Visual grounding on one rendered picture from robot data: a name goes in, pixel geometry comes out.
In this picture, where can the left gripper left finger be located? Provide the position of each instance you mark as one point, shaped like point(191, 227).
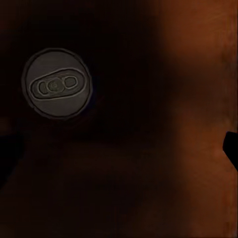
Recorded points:
point(12, 147)

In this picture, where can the trash can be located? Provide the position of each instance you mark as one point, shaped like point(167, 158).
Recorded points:
point(147, 161)

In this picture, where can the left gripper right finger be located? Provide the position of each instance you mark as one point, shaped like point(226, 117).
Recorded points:
point(230, 147)

